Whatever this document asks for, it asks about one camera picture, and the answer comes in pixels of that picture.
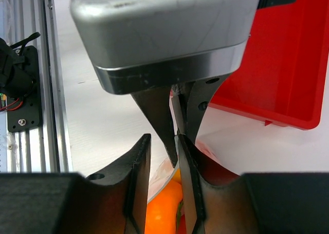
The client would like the left small circuit board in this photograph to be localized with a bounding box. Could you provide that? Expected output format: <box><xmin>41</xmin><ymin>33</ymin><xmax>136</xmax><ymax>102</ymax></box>
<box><xmin>0</xmin><ymin>93</ymin><xmax>7</xmax><ymax>112</ymax></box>

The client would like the orange persimmon fruit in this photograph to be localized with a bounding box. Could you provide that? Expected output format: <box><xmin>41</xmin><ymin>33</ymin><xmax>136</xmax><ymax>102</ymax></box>
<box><xmin>144</xmin><ymin>181</ymin><xmax>183</xmax><ymax>234</ymax></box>

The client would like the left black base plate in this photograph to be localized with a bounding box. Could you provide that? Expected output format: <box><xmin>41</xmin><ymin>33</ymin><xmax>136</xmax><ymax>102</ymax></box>
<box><xmin>7</xmin><ymin>46</ymin><xmax>43</xmax><ymax>133</ymax></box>

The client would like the aluminium mounting rail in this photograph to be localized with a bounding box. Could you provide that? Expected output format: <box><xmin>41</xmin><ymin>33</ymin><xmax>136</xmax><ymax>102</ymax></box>
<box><xmin>1</xmin><ymin>0</ymin><xmax>73</xmax><ymax>173</ymax></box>

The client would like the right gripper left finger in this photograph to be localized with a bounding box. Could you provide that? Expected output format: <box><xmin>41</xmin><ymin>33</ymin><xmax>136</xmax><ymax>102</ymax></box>
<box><xmin>1</xmin><ymin>134</ymin><xmax>151</xmax><ymax>233</ymax></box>

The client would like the red plastic tray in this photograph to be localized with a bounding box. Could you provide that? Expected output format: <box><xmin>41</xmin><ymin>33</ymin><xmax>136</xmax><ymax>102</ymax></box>
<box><xmin>210</xmin><ymin>0</ymin><xmax>328</xmax><ymax>130</ymax></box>

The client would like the clear dotted zip bag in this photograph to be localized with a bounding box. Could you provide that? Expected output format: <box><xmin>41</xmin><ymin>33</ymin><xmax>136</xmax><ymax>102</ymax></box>
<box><xmin>147</xmin><ymin>139</ymin><xmax>220</xmax><ymax>203</ymax></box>

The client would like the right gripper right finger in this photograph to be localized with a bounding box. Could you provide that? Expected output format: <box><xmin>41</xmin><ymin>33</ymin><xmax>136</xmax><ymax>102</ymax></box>
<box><xmin>178</xmin><ymin>135</ymin><xmax>328</xmax><ymax>233</ymax></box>

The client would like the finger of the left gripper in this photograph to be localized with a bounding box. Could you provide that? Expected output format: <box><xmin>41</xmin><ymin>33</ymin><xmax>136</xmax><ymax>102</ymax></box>
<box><xmin>186</xmin><ymin>74</ymin><xmax>231</xmax><ymax>143</ymax></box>
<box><xmin>131</xmin><ymin>86</ymin><xmax>178</xmax><ymax>168</ymax></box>

